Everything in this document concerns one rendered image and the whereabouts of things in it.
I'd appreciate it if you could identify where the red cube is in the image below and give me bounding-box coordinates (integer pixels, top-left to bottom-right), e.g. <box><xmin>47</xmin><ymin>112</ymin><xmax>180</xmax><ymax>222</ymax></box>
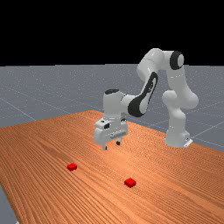
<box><xmin>66</xmin><ymin>163</ymin><xmax>78</xmax><ymax>172</ymax></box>
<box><xmin>123</xmin><ymin>177</ymin><xmax>137</xmax><ymax>189</ymax></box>

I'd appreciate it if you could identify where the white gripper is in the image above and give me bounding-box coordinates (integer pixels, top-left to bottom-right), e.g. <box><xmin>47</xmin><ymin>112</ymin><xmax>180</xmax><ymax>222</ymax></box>
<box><xmin>94</xmin><ymin>117</ymin><xmax>129</xmax><ymax>151</ymax></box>

